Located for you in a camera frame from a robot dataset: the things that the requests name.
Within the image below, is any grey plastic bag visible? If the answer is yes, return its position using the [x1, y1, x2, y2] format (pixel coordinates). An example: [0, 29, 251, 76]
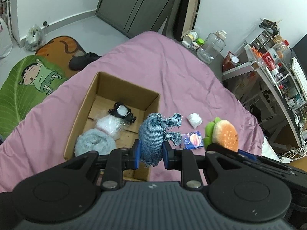
[25, 24, 46, 51]

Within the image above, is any white power strip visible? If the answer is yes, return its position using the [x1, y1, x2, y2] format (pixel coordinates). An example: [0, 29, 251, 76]
[276, 146, 307, 164]

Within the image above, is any red label water bottle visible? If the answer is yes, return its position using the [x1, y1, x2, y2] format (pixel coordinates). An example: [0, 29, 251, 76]
[260, 40, 289, 70]

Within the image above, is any white frame desk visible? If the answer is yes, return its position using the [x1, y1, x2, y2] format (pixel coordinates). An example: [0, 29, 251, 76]
[222, 41, 307, 149]

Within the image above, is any blue fuzzy plush ball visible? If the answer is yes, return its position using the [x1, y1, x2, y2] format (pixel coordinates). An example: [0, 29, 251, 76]
[75, 128, 116, 157]

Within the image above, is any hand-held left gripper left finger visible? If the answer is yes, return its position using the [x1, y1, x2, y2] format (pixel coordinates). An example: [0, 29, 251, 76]
[64, 139, 142, 190]

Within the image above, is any red bag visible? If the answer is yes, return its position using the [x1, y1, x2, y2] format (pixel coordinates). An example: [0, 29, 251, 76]
[223, 51, 240, 72]

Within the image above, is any black shoe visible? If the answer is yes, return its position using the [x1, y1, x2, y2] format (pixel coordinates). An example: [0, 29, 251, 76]
[69, 52, 102, 71]

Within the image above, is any white drawer organizer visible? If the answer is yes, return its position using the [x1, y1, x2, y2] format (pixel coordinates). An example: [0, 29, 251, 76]
[249, 27, 276, 51]

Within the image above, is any grey door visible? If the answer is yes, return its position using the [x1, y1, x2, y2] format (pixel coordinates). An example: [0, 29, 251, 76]
[96, 0, 181, 39]

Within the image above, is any blue denim plush toy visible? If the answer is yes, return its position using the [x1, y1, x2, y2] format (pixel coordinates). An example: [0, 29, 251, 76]
[139, 112, 183, 168]

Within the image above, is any cardboard box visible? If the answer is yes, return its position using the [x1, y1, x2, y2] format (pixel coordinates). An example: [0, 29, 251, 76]
[63, 71, 161, 182]

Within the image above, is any green leaf cartoon rug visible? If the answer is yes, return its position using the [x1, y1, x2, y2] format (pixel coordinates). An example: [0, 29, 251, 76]
[0, 55, 70, 139]

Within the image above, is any large clear water jug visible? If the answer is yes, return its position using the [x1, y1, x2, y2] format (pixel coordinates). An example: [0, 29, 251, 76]
[197, 30, 227, 64]

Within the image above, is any burger plush toy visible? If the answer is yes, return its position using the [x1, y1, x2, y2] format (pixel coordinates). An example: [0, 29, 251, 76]
[204, 117, 239, 152]

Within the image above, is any orange cat rug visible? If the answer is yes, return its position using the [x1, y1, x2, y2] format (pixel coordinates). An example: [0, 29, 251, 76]
[35, 36, 101, 77]

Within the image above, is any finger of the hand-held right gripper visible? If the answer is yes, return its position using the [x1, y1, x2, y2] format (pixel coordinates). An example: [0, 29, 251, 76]
[238, 149, 256, 161]
[207, 143, 232, 153]

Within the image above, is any black picture frame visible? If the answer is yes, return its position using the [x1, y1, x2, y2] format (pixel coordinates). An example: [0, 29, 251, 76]
[174, 0, 203, 40]

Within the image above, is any black and white toy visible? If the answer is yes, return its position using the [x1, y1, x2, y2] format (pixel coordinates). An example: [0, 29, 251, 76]
[108, 102, 137, 125]

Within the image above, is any blue tissue packet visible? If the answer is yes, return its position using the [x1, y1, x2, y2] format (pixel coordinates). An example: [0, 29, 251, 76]
[182, 131, 205, 150]

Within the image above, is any white fluffy plastic bag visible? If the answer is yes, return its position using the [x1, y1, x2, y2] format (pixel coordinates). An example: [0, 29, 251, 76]
[95, 115, 127, 140]

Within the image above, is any small red label bottle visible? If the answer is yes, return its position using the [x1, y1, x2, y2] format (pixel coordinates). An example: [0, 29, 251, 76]
[271, 63, 285, 85]

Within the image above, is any dark dried decoration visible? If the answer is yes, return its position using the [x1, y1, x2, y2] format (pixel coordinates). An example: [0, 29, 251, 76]
[260, 18, 280, 33]

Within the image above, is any small white packet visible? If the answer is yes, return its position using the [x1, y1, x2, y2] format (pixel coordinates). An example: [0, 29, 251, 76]
[187, 113, 201, 128]

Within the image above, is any white jar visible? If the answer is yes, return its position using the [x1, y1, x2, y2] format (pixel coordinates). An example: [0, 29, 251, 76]
[182, 31, 199, 42]

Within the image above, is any pink bedsheet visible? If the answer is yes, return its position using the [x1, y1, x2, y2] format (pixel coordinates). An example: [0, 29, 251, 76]
[0, 31, 267, 192]

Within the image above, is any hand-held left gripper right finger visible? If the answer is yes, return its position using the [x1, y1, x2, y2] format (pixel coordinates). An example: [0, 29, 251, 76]
[162, 141, 241, 190]

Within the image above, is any white keyboard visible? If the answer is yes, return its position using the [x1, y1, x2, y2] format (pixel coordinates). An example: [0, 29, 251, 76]
[291, 57, 307, 101]

